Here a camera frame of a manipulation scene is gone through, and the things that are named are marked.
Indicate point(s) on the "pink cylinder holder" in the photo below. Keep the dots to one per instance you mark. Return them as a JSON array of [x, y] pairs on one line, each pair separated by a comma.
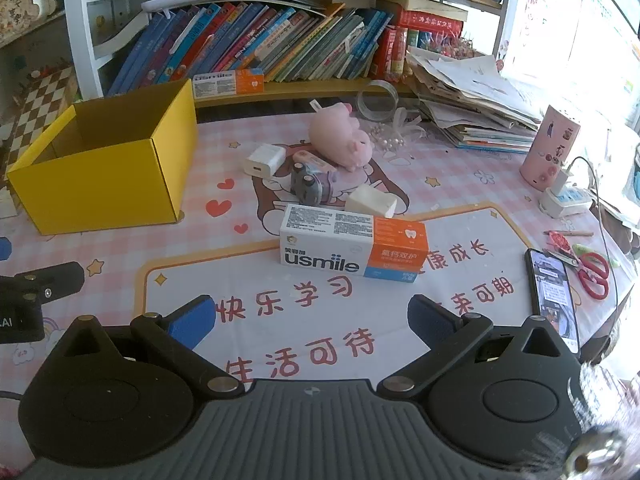
[[550, 150]]

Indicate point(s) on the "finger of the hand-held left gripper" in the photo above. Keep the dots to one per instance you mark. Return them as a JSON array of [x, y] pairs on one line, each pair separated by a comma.
[[4, 249], [55, 280]]

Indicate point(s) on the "pink oblong case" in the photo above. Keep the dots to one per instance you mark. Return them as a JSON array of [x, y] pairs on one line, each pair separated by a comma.
[[317, 160]]

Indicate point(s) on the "pink printed desk mat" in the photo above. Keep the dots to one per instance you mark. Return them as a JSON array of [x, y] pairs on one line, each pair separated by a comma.
[[240, 270]]

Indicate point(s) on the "wall poster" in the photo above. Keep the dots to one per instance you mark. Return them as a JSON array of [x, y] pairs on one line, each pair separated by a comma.
[[550, 5]]

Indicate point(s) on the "white desk bookshelf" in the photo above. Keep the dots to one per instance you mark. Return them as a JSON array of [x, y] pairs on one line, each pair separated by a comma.
[[80, 35]]

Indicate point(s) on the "wooden pencil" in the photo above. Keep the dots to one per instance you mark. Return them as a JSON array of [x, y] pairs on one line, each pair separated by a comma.
[[575, 233]]

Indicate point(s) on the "white orange toothpaste box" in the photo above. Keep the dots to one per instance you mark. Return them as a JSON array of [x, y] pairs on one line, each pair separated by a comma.
[[220, 84], [325, 240]]

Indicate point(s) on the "yellow cardboard box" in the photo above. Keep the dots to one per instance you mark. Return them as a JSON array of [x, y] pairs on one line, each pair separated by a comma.
[[100, 185]]

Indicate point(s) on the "white ribbon bow with pearls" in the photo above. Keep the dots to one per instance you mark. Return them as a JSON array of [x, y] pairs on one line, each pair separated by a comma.
[[400, 132]]

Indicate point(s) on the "white power strip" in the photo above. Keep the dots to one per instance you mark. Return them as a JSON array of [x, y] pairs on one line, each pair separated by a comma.
[[565, 202]]

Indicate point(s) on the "red scissors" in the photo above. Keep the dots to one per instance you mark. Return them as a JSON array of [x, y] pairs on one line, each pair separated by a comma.
[[592, 280]]

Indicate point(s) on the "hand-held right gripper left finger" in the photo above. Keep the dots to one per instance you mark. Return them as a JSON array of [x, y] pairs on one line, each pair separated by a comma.
[[192, 321]]

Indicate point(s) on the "row of books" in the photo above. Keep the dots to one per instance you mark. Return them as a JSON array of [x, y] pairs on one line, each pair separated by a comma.
[[280, 45]]

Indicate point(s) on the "white charger adapter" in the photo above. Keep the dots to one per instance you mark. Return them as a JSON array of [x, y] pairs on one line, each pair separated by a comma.
[[264, 160]]

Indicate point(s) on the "grey toy camera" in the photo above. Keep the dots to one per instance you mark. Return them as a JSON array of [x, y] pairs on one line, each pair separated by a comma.
[[310, 187]]

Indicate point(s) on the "pile of papers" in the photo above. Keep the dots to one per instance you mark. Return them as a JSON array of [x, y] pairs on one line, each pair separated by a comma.
[[475, 105]]

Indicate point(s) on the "brown white chessboard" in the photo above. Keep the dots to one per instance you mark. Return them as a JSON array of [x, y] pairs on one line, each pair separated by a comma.
[[40, 105]]

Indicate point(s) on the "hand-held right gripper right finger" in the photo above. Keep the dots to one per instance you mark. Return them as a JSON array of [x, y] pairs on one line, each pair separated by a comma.
[[425, 317]]

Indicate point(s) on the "white wedge block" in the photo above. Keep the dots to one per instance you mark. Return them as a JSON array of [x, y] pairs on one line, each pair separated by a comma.
[[370, 202]]

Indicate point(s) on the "black smartphone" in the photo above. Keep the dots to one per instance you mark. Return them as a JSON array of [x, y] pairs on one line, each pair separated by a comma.
[[552, 295]]

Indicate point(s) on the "pink plush pig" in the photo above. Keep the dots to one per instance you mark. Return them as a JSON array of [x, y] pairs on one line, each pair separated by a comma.
[[335, 135]]

